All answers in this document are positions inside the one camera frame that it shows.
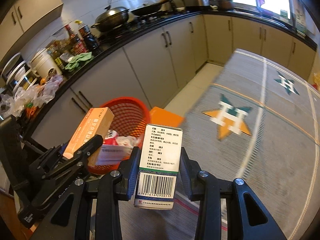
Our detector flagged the yellow box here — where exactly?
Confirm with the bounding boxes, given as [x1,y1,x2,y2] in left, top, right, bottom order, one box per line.
[149,107,184,127]

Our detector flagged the crumpled plastic bags on counter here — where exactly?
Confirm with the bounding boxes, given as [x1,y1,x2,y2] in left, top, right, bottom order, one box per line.
[1,74,63,121]

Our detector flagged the silver rice cooker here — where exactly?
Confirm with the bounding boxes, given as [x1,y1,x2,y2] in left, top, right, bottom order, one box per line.
[182,0,210,11]

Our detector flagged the dark cooking pot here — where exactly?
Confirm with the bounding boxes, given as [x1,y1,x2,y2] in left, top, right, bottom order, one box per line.
[210,0,234,11]

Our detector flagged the red plastic basket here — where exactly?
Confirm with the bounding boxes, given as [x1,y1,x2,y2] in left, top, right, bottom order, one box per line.
[86,96,151,176]

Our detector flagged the green cloth on counter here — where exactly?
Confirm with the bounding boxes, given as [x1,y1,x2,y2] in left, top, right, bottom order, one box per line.
[65,52,93,72]

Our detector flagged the steel wok with lid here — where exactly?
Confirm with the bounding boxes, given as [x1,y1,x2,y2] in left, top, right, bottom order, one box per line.
[91,5,129,33]

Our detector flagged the red white paper package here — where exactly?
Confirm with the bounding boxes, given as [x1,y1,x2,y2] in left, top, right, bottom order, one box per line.
[103,129,119,146]

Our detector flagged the long white medicine box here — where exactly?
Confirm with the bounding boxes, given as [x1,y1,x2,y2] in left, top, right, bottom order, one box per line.
[95,145,133,166]

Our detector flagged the grey patterned tablecloth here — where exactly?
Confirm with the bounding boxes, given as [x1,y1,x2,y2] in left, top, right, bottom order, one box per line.
[117,48,320,240]

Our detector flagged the orange medicine box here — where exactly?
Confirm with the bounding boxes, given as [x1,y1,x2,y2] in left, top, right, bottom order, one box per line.
[62,107,114,159]

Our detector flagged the white green medicine box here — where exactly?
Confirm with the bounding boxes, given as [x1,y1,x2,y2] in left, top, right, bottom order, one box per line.
[134,124,183,210]

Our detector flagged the dark sauce bottle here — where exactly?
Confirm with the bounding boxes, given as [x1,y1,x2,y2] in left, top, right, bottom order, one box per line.
[75,20,101,56]

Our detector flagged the clear plastic bag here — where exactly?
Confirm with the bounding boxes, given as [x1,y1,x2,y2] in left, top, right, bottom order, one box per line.
[116,136,141,147]

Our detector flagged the black frying pan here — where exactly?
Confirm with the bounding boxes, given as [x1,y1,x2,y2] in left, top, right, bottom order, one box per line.
[131,0,170,17]

